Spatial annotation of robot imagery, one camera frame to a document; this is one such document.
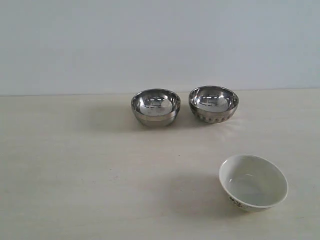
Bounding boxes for plain stainless steel bowl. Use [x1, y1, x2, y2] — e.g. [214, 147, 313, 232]
[130, 88, 181, 128]

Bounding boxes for ribbed stainless steel bowl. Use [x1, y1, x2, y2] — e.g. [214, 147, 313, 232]
[188, 85, 239, 124]

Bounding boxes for white ceramic bowl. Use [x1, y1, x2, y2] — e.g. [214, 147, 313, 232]
[218, 154, 289, 213]

